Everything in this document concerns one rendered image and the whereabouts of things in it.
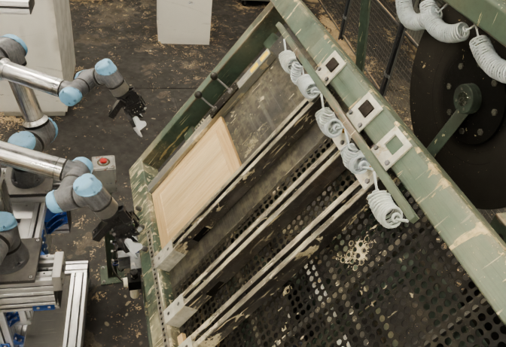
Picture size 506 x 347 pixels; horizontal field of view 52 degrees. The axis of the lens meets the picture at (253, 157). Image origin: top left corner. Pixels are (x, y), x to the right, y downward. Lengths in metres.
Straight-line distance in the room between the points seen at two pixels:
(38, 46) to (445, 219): 3.74
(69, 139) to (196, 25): 2.18
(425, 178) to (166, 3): 4.77
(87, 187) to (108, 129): 3.07
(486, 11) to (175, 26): 4.55
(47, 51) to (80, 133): 0.72
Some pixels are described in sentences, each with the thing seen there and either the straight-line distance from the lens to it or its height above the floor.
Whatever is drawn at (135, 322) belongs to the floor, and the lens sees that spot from 3.32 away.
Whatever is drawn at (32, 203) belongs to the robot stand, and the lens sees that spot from 2.68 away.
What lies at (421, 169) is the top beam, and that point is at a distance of 1.50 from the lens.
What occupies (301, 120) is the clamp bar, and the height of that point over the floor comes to 1.66.
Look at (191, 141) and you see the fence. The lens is 2.57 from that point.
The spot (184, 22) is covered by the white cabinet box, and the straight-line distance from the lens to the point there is 6.05.
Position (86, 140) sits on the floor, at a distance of 4.61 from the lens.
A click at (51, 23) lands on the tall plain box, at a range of 4.48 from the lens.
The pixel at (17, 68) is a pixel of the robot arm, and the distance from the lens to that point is 2.30.
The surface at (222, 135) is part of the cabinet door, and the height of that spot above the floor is 1.33.
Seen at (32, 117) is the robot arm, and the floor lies 1.32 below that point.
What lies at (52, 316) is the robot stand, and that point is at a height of 0.21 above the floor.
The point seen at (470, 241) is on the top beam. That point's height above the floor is 1.88.
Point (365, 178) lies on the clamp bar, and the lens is 1.59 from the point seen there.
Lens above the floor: 2.74
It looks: 38 degrees down
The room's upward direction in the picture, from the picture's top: 8 degrees clockwise
